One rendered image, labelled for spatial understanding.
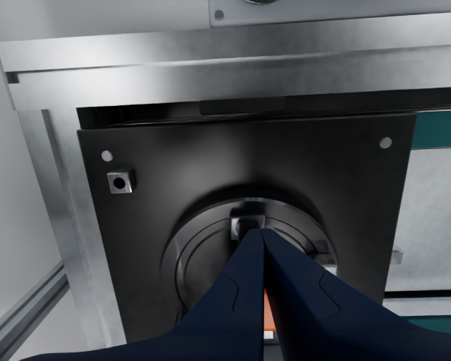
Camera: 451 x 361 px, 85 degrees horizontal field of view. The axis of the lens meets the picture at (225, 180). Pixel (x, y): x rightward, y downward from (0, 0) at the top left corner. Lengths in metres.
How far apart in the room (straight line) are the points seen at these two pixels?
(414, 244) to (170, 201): 0.26
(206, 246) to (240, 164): 0.07
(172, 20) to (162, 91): 0.12
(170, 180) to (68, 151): 0.08
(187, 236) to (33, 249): 0.29
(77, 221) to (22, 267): 0.22
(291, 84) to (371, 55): 0.06
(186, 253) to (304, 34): 0.17
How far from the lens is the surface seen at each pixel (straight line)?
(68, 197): 0.25
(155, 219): 0.21
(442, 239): 0.35
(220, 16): 0.19
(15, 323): 0.29
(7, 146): 0.39
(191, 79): 0.19
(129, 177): 0.19
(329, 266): 0.19
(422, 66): 0.23
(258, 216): 0.16
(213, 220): 0.17
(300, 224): 0.18
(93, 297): 0.29
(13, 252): 0.46
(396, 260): 0.26
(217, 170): 0.18
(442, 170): 0.31
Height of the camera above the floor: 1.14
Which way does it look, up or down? 72 degrees down
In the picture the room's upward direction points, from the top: 176 degrees counter-clockwise
